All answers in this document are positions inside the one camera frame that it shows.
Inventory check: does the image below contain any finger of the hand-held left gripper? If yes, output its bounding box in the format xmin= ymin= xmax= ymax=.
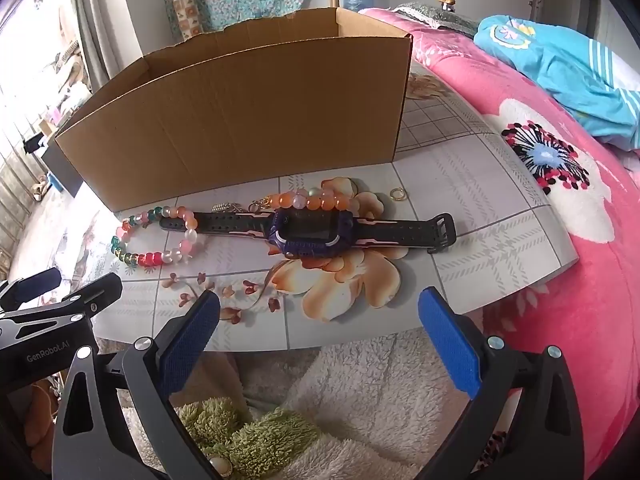
xmin=0 ymin=267 xmax=62 ymax=312
xmin=0 ymin=274 xmax=123 ymax=342

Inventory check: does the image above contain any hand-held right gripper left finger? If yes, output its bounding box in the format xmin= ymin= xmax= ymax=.
xmin=51 ymin=290 xmax=222 ymax=480

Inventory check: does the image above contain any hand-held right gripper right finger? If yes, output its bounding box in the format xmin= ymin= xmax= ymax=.
xmin=419 ymin=287 xmax=587 ymax=480

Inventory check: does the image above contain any multicolour bead bracelet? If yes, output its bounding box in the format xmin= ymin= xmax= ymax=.
xmin=111 ymin=204 xmax=201 ymax=267

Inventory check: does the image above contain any purple black smartwatch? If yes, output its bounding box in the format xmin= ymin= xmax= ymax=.
xmin=159 ymin=208 xmax=457 ymax=261

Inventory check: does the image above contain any orange pink bead bracelet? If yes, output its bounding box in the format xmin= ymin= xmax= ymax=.
xmin=248 ymin=187 xmax=362 ymax=215

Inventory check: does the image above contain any cardboard box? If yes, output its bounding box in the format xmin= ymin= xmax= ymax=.
xmin=54 ymin=6 xmax=415 ymax=212

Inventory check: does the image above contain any white fluffy blanket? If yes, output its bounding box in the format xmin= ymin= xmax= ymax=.
xmin=95 ymin=330 xmax=501 ymax=480

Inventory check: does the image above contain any dark cabinet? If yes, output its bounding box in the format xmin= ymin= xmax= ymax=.
xmin=40 ymin=132 xmax=86 ymax=198

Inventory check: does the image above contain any green fluffy cloth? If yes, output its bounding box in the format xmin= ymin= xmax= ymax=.
xmin=177 ymin=397 xmax=321 ymax=480

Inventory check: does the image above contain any pearl button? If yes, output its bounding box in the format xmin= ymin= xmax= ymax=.
xmin=207 ymin=452 xmax=233 ymax=478

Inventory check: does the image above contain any pink floral blanket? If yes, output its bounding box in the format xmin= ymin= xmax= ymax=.
xmin=357 ymin=7 xmax=640 ymax=480

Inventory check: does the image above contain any grey curtain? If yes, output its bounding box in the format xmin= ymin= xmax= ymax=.
xmin=67 ymin=0 xmax=126 ymax=96

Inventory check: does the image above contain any patterned paper roll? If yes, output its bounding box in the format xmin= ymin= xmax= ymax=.
xmin=172 ymin=0 xmax=207 ymax=43

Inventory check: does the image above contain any blue striped garment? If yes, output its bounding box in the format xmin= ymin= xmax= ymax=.
xmin=472 ymin=14 xmax=640 ymax=151

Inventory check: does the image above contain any grey lace pillow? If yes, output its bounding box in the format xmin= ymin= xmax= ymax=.
xmin=390 ymin=2 xmax=483 ymax=36

